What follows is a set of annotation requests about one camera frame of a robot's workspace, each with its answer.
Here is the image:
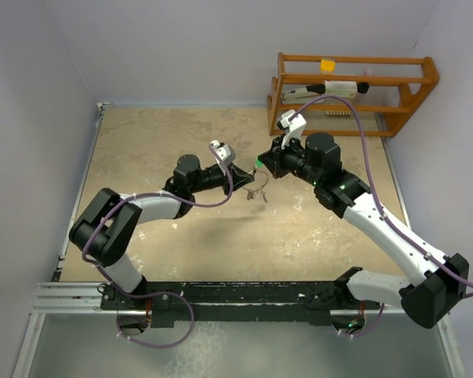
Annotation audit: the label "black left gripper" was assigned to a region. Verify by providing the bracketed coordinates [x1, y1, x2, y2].
[189, 162, 253, 196]

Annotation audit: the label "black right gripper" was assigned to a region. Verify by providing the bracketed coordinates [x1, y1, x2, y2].
[259, 132, 322, 187]

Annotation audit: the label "large silver keyring with clips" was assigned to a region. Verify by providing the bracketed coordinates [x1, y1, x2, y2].
[244, 168, 269, 204]

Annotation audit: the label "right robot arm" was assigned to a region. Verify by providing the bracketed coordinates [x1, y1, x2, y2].
[258, 132, 469, 328]

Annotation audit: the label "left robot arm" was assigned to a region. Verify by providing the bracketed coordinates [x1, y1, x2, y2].
[69, 154, 254, 309]

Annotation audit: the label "strip of staples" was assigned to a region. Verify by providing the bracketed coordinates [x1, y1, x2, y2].
[325, 110, 352, 117]

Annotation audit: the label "white stapler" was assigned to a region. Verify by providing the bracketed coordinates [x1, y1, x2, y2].
[281, 83, 326, 104]

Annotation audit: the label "white box with red label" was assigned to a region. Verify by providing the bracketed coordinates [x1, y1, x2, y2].
[324, 80, 358, 98]

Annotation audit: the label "wooden rack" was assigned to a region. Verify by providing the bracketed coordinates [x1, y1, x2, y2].
[266, 53, 440, 137]

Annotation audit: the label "yellow block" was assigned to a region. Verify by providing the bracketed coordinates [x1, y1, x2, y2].
[319, 59, 336, 74]

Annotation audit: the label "small black object on rack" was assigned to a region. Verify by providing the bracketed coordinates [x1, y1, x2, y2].
[357, 82, 370, 94]

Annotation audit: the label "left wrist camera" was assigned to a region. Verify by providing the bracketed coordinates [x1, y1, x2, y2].
[209, 140, 236, 165]

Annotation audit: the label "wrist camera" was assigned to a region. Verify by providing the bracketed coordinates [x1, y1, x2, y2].
[209, 140, 236, 165]
[277, 109, 307, 150]

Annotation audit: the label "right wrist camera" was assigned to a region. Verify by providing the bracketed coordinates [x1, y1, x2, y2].
[277, 109, 307, 150]

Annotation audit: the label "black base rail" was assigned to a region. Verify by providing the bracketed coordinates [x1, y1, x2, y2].
[97, 281, 379, 328]

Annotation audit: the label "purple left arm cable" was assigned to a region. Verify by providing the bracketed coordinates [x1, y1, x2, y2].
[80, 143, 234, 348]

